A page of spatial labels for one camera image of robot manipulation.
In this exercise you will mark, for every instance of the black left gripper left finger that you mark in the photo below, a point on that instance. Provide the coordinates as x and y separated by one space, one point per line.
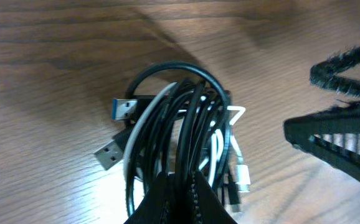
158 204

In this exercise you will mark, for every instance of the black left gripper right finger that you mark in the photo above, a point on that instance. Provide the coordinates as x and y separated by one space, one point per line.
206 207

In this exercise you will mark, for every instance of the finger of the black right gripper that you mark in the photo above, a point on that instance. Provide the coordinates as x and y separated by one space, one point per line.
332 136
326 74

